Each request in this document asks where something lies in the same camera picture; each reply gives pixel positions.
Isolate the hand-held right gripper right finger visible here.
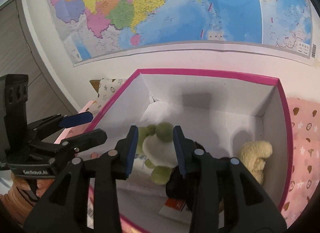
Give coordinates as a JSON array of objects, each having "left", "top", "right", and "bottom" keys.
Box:
[{"left": 173, "top": 125, "right": 288, "bottom": 233}]

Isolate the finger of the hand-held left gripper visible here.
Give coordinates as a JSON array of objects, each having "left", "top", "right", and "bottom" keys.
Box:
[
  {"left": 30, "top": 128, "right": 108, "bottom": 160},
  {"left": 26, "top": 111, "right": 94, "bottom": 140}
]

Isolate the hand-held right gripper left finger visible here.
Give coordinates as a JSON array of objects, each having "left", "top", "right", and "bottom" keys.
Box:
[{"left": 24, "top": 125, "right": 139, "bottom": 233}]

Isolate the green and cream plush toy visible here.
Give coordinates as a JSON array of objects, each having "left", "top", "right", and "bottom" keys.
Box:
[{"left": 136, "top": 122, "right": 179, "bottom": 186}]

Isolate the clear cotton swab bag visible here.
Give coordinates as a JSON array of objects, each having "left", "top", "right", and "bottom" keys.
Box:
[{"left": 116, "top": 153, "right": 170, "bottom": 196}]

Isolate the black scrunchie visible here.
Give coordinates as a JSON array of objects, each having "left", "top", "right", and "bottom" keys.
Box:
[{"left": 165, "top": 142, "right": 225, "bottom": 211}]

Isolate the orange yellow tissue pack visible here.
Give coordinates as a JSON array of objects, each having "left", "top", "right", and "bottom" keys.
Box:
[{"left": 159, "top": 197, "right": 193, "bottom": 217}]

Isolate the pink cardboard box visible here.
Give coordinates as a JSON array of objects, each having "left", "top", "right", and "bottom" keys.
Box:
[{"left": 75, "top": 68, "right": 293, "bottom": 233}]

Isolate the white barcode wipes packet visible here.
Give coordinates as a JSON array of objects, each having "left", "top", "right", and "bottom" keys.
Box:
[{"left": 86, "top": 193, "right": 97, "bottom": 223}]

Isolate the beige plush bear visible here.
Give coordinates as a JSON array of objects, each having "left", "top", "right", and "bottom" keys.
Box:
[{"left": 238, "top": 140, "right": 273, "bottom": 185}]

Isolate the person's left forearm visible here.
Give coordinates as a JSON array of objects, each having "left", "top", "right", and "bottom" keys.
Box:
[{"left": 0, "top": 175, "right": 38, "bottom": 221}]

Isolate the person's left hand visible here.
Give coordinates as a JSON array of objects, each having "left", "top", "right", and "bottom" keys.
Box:
[{"left": 35, "top": 178, "right": 54, "bottom": 191}]

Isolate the white crumpled paper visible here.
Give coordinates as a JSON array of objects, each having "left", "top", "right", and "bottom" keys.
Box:
[{"left": 141, "top": 96, "right": 185, "bottom": 128}]

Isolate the brown headboard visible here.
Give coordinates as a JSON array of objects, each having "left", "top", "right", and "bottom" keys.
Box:
[{"left": 89, "top": 79, "right": 102, "bottom": 93}]

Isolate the cream printed pillow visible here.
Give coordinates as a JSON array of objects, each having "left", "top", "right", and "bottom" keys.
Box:
[{"left": 96, "top": 78, "right": 128, "bottom": 116}]

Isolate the grey door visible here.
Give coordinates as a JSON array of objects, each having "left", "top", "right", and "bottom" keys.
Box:
[{"left": 0, "top": 0, "right": 78, "bottom": 118}]

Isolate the pink printed blanket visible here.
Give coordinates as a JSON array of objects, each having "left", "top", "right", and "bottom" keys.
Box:
[{"left": 54, "top": 96, "right": 320, "bottom": 233}]

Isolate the colourful wall map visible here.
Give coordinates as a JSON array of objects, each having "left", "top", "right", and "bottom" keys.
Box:
[{"left": 42, "top": 0, "right": 320, "bottom": 67}]

